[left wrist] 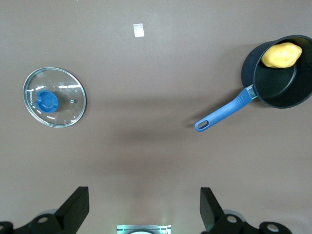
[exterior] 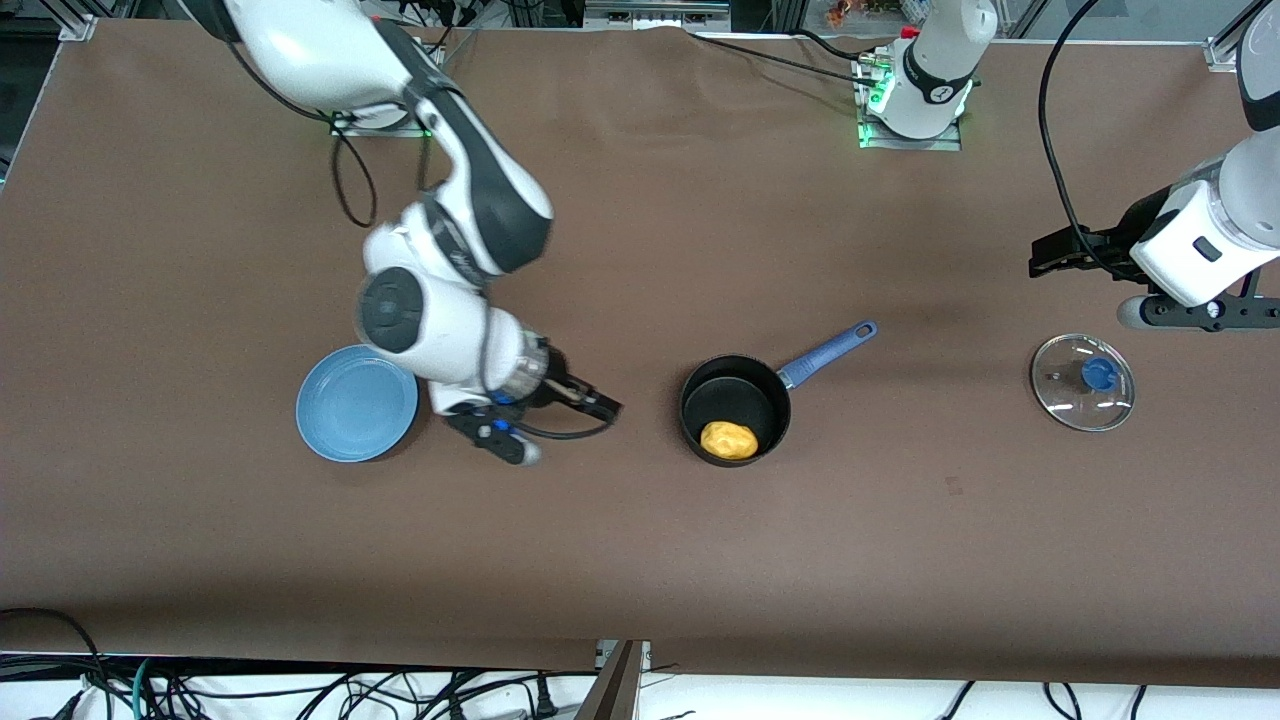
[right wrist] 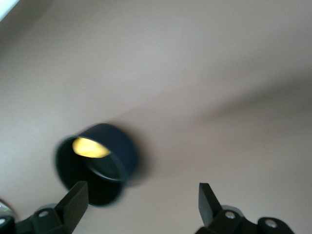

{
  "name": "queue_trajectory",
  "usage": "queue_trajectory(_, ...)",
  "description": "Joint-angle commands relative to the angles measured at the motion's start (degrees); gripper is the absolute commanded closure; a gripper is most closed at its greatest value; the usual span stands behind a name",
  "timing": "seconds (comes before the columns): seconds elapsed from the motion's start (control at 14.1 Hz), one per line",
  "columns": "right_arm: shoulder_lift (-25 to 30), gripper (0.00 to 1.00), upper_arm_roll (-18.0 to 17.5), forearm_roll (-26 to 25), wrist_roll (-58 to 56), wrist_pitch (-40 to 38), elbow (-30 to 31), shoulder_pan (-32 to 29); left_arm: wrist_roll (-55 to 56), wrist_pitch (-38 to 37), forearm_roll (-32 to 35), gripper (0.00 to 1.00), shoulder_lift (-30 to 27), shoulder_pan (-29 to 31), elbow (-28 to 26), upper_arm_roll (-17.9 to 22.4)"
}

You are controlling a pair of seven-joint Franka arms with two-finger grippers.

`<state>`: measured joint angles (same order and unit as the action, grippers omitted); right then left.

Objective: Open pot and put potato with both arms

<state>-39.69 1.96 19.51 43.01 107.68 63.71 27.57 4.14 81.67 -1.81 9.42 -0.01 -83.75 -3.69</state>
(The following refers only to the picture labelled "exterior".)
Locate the blue round plate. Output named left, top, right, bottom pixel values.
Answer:
left=295, top=344, right=420, bottom=463

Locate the yellow potato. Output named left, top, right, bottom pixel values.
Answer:
left=699, top=421, right=760, bottom=462

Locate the black pot with blue handle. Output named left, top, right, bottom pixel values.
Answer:
left=679, top=320, right=878, bottom=468

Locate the brown table cover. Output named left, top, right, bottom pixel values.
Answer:
left=0, top=18, right=1280, bottom=691

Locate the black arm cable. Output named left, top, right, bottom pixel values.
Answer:
left=1038, top=0, right=1151, bottom=291
left=330, top=40, right=613, bottom=442

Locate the black looped floor cable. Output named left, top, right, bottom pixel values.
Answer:
left=0, top=607, right=106, bottom=720

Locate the long black table cable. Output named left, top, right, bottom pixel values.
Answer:
left=685, top=30, right=886, bottom=89

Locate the grey power strip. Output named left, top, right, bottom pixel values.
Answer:
left=585, top=0, right=731, bottom=27

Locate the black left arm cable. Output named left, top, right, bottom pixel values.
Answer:
left=1038, top=0, right=1151, bottom=291

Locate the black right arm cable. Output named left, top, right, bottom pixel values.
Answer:
left=330, top=40, right=613, bottom=442

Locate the aluminium profile beam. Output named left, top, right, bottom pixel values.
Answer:
left=575, top=640, right=653, bottom=720

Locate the aluminium corner frame with bracket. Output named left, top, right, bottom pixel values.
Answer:
left=1204, top=0, right=1271, bottom=73
left=40, top=0, right=103, bottom=43

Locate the glass lid with blue knob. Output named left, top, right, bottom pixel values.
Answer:
left=1030, top=333, right=1136, bottom=433

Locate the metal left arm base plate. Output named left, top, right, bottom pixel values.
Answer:
left=857, top=50, right=963, bottom=152

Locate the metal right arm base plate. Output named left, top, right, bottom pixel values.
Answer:
left=330, top=105, right=434, bottom=138

